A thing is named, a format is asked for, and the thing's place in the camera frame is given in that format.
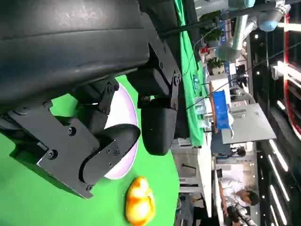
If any potted green plant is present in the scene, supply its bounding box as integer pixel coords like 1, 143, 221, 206
201, 11, 224, 48
206, 57, 226, 76

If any black camera on tripod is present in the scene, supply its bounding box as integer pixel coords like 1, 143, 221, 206
225, 204, 256, 226

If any grey flat panel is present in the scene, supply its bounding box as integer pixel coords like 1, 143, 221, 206
221, 102, 277, 145

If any red arched frame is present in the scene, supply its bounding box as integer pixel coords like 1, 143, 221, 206
283, 10, 301, 140

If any person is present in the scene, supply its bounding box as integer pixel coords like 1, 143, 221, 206
218, 180, 261, 213

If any green backdrop cloth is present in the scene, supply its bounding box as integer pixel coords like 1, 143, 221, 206
173, 0, 208, 148

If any blue box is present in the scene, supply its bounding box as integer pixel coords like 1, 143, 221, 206
212, 90, 230, 130

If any lilac plate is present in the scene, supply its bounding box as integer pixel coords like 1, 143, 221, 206
103, 83, 139, 181

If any green table cloth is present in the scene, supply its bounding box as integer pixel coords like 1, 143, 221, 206
0, 75, 181, 226

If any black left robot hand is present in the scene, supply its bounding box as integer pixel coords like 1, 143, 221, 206
0, 0, 182, 200

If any pumpkin-shaped orange white bread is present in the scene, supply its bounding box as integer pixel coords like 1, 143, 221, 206
124, 176, 156, 225

